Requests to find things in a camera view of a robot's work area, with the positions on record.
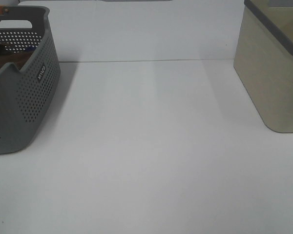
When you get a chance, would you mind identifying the brown towel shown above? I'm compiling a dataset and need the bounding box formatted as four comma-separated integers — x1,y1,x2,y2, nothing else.
0,44,33,69

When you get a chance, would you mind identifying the grey perforated laundry basket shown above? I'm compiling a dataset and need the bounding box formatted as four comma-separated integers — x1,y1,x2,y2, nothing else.
0,6,61,155

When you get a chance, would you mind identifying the beige plastic bin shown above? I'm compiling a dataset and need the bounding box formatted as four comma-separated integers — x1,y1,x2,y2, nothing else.
233,0,293,133

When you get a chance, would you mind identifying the blue cloth in basket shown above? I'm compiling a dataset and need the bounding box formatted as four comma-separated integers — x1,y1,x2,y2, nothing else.
24,47,36,52

